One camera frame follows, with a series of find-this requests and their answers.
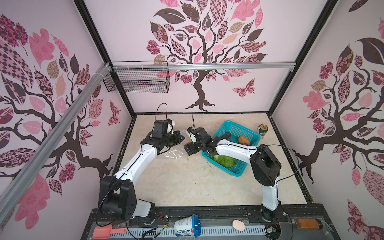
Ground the black wire wall basket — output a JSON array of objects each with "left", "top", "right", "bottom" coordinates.
[{"left": 103, "top": 60, "right": 171, "bottom": 94}]

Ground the brown amber bottle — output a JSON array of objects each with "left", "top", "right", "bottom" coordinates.
[{"left": 295, "top": 218, "right": 323, "bottom": 230}]

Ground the white slotted cable duct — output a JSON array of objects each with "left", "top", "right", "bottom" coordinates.
[{"left": 109, "top": 226, "right": 267, "bottom": 240}]

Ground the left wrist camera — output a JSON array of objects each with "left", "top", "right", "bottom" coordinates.
[{"left": 153, "top": 119, "right": 175, "bottom": 135}]

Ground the green toy lettuce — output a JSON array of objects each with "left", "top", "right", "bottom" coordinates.
[{"left": 209, "top": 154, "right": 237, "bottom": 169}]

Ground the red plastic spatula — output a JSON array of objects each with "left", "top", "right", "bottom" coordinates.
[{"left": 92, "top": 225, "right": 128, "bottom": 240}]

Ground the clear blue zip top bag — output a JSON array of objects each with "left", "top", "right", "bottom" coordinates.
[{"left": 164, "top": 131, "right": 191, "bottom": 161}]

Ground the pink egg shaped toy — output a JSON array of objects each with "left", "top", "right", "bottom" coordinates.
[{"left": 232, "top": 220, "right": 246, "bottom": 232}]

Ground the green drink can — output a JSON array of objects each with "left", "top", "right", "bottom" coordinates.
[{"left": 257, "top": 124, "right": 269, "bottom": 139}]

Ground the teal plastic basket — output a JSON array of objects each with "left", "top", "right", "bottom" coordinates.
[{"left": 202, "top": 121, "right": 261, "bottom": 177}]

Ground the white blue yogurt cup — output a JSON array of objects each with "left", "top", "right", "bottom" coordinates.
[{"left": 174, "top": 214, "right": 202, "bottom": 238}]

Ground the yellow brown toy potato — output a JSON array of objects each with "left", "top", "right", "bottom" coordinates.
[{"left": 238, "top": 137, "right": 251, "bottom": 145}]

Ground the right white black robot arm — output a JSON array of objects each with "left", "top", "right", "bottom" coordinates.
[{"left": 185, "top": 127, "right": 282, "bottom": 222}]

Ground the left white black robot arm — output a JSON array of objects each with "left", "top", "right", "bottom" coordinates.
[{"left": 98, "top": 131, "right": 185, "bottom": 220}]

